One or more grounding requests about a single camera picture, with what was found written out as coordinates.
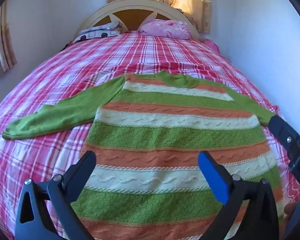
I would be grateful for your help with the cream wooden headboard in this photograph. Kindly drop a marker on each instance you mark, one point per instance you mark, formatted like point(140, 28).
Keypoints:
point(140, 3)

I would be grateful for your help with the yellow side curtain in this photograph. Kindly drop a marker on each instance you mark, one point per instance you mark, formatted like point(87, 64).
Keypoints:
point(2, 42)

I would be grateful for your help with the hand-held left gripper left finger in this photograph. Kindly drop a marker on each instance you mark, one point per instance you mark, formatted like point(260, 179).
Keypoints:
point(84, 165)

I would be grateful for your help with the pink fleece blanket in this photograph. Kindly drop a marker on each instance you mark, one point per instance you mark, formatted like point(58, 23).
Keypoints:
point(165, 28)

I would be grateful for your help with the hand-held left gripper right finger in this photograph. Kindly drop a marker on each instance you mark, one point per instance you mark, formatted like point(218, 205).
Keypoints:
point(212, 177)

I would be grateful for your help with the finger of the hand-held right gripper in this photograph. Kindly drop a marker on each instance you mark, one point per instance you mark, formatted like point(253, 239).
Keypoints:
point(290, 145)

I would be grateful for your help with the red plaid bed sheet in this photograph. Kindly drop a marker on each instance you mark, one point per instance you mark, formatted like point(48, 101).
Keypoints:
point(140, 55)

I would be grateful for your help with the green orange striped knit sweater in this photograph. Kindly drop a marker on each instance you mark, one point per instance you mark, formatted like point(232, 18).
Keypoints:
point(152, 135)

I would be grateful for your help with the yellow window curtain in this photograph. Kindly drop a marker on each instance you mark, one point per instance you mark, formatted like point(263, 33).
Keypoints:
point(190, 10)

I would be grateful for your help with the person's right hand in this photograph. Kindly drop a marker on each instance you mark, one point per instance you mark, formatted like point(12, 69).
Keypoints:
point(289, 209)

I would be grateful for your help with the white patterned pillow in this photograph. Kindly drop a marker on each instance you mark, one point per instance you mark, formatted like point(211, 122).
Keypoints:
point(100, 31)

